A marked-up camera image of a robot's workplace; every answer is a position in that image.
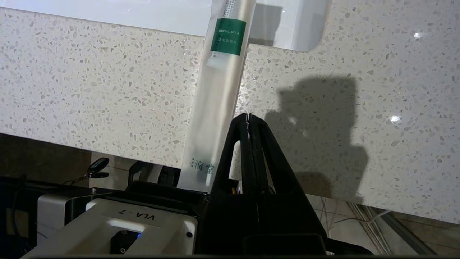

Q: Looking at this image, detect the white sink basin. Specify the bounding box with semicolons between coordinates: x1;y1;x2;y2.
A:
0;0;329;52

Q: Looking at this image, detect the long green label packet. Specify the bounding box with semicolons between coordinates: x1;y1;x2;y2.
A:
177;0;257;193

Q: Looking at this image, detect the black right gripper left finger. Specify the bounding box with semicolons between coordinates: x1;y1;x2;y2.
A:
197;113;259;254

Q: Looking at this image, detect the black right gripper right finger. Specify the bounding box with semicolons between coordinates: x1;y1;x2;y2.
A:
250;113;327;254

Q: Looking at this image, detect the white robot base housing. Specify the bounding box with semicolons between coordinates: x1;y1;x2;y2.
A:
22;192;198;256

